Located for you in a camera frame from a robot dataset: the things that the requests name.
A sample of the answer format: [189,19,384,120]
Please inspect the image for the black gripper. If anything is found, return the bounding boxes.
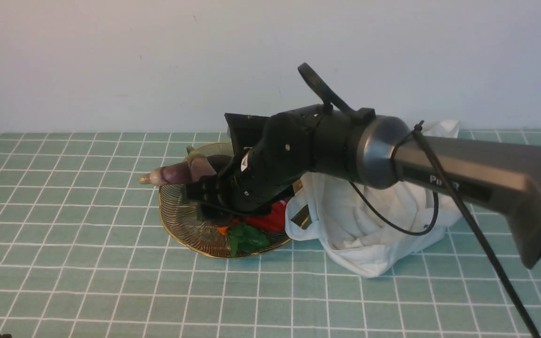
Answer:
[185,104,376,227]

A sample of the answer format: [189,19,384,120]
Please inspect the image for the dark purple eggplant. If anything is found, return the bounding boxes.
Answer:
[186,146,232,182]

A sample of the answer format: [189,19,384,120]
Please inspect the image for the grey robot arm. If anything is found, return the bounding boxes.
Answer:
[183,104,541,268]

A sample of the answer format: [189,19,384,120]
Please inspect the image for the white cloth bag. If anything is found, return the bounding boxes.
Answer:
[284,120,463,278]

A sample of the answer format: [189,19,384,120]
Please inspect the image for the gold-rimmed glass plate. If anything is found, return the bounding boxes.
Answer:
[158,142,299,259]

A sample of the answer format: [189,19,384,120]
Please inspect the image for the orange carrot with leaves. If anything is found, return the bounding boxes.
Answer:
[217,221,271,258]

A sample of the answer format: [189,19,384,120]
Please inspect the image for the long purple eggplant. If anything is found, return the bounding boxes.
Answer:
[138,162,192,186]

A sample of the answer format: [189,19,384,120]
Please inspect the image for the red bell pepper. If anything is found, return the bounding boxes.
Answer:
[242,200,287,233]

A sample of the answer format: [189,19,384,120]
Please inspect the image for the green checkered tablecloth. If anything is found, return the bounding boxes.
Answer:
[0,132,529,338]

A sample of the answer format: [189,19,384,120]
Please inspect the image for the black cable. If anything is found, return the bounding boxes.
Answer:
[348,120,541,338]

